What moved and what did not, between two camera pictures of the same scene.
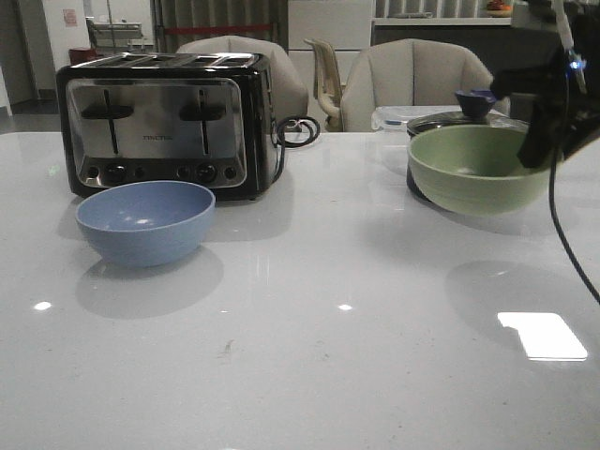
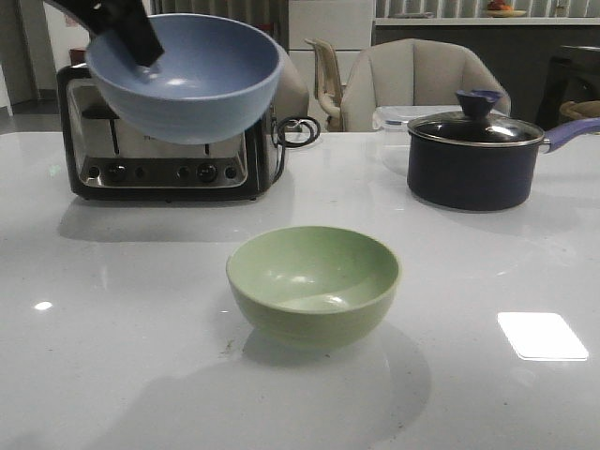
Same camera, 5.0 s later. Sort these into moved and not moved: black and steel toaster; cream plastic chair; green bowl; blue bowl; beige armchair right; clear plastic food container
Moved: green bowl; blue bowl
Not moved: beige armchair right; clear plastic food container; cream plastic chair; black and steel toaster
